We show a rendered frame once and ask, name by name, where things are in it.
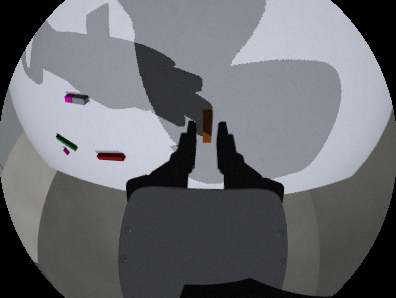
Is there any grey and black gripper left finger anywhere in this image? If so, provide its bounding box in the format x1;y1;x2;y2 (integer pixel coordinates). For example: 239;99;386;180
126;121;197;202

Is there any orange rod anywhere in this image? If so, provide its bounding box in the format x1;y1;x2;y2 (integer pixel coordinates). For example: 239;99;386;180
203;109;213;143

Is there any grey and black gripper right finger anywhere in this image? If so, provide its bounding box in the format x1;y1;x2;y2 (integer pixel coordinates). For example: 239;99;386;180
216;121;284;203

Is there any dark red rod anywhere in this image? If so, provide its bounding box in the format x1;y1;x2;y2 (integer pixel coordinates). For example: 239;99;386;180
96;153;125;161

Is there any green rod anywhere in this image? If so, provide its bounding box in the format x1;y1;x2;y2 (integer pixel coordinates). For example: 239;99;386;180
56;134;77;151

